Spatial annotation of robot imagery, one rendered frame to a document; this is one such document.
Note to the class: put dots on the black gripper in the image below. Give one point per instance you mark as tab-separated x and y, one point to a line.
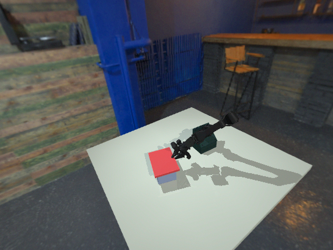
180	152

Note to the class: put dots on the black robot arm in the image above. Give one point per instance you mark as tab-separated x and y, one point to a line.
198	137

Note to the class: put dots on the red rectangular lid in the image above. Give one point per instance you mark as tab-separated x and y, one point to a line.
162	163

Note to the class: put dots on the blue open box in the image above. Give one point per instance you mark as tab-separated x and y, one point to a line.
166	178

